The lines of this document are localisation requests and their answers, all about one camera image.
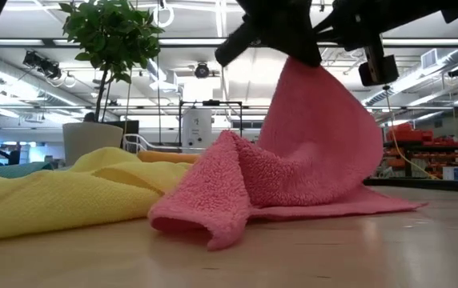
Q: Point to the white plant pot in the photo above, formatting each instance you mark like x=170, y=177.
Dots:
x=91, y=140

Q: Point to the white ceiling vent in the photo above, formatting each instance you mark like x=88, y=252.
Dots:
x=429, y=58

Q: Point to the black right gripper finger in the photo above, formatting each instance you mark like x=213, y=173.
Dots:
x=323, y=30

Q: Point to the pink microfiber towel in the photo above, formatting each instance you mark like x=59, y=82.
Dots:
x=313, y=152

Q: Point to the blue microfiber towel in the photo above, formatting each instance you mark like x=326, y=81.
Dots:
x=9, y=170

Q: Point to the black overhead frame bar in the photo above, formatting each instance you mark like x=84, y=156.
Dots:
x=189, y=41

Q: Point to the shelf with red bins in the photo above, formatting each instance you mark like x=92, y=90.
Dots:
x=409, y=134

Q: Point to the black ceiling camera cluster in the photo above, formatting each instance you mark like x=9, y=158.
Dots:
x=42, y=64

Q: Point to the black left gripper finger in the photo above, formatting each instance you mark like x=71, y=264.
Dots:
x=305, y=50

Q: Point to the white and blue box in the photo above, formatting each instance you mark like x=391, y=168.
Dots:
x=455, y=173

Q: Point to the round black ceiling fixture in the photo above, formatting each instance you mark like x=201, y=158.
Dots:
x=202, y=70

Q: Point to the black aluminium table frame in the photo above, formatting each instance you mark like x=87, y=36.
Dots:
x=433, y=184

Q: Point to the yellow microfiber towel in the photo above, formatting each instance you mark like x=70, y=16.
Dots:
x=53, y=200

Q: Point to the green leafy plant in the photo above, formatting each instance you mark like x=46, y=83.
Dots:
x=113, y=36

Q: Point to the clear plastic bin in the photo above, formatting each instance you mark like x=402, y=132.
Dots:
x=131, y=142

